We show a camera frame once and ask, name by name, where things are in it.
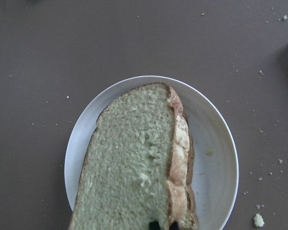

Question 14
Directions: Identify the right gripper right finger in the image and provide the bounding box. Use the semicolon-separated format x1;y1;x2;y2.
169;221;180;230

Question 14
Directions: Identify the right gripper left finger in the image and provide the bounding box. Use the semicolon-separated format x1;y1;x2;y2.
149;221;159;230

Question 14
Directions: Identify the bread slice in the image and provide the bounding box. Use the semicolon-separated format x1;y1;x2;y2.
69;83;174;230

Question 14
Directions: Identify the white round plate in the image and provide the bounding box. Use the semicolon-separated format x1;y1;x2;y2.
64;75;239;230

